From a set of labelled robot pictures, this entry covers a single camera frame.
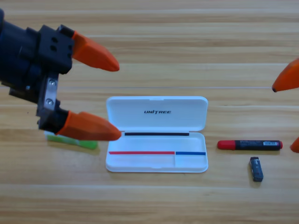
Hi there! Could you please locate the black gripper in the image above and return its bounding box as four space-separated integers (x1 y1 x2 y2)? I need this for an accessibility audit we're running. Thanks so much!
0 9 120 135

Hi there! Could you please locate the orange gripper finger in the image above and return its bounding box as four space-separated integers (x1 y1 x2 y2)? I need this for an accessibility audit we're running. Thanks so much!
272 58 299 93
289 136 299 154
56 111 122 142

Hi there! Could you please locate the red and black marker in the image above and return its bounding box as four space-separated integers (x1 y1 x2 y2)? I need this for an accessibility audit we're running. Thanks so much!
217 139 283 151

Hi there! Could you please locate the black eraser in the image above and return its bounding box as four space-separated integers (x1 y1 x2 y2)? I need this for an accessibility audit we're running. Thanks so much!
249 156 264 182

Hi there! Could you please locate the white plastic pencil case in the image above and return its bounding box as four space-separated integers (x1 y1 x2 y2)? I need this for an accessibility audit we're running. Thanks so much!
105 96 209 174

